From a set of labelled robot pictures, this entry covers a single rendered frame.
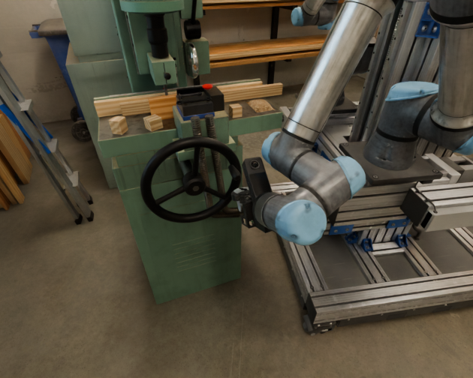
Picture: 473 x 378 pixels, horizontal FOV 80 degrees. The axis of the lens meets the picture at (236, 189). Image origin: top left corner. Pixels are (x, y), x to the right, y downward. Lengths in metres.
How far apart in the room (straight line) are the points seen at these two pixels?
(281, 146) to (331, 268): 0.91
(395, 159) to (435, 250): 0.84
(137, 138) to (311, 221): 0.61
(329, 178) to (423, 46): 0.71
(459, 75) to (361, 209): 0.50
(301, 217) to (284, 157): 0.17
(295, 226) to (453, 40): 0.42
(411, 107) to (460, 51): 0.26
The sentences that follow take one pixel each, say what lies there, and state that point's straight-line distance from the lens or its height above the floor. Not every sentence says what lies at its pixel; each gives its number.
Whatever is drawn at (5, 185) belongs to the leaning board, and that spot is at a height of 0.15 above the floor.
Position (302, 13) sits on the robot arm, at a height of 1.14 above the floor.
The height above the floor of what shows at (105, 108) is 0.93.
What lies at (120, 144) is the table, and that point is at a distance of 0.92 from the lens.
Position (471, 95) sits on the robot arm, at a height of 1.09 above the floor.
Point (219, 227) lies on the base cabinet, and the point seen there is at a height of 0.42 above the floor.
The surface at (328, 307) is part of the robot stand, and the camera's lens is 1.27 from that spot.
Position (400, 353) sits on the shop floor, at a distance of 1.56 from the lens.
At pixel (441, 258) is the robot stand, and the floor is 0.21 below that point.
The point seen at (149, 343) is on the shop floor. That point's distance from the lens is 1.46.
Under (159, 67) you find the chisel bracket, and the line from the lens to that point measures 0.97.
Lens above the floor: 1.29
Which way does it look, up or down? 38 degrees down
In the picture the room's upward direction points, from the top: straight up
